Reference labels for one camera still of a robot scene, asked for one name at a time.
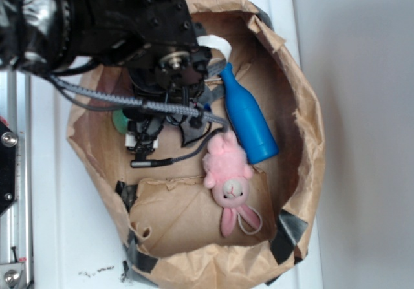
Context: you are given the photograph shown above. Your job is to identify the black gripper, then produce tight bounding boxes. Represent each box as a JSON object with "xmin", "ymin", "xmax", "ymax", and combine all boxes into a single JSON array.
[{"xmin": 124, "ymin": 75, "xmax": 213, "ymax": 162}]

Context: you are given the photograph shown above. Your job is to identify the green ball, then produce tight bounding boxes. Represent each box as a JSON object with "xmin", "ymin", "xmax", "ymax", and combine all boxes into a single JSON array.
[{"xmin": 112, "ymin": 110, "xmax": 129, "ymax": 134}]

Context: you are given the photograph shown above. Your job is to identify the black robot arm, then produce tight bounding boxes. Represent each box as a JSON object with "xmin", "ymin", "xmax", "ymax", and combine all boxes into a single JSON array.
[{"xmin": 1, "ymin": 0, "xmax": 212, "ymax": 168}]

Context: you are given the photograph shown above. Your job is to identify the blue plastic bottle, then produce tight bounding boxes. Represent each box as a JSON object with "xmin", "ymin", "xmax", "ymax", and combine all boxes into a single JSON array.
[{"xmin": 220, "ymin": 63, "xmax": 279, "ymax": 164}]

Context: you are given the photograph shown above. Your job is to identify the pink plush bunny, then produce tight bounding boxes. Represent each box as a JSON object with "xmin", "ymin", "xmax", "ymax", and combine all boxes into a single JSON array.
[{"xmin": 202, "ymin": 130, "xmax": 263, "ymax": 237}]

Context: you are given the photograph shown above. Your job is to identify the brown paper bag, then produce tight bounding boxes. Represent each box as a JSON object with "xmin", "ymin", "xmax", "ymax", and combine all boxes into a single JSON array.
[{"xmin": 67, "ymin": 0, "xmax": 325, "ymax": 288}]

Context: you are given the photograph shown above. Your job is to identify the grey braided cable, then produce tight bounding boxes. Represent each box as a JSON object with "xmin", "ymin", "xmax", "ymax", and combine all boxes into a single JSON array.
[{"xmin": 48, "ymin": 74, "xmax": 230, "ymax": 169}]

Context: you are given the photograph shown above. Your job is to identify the aluminium frame rail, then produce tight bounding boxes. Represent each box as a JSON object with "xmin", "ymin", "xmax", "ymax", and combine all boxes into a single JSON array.
[{"xmin": 1, "ymin": 72, "xmax": 34, "ymax": 288}]

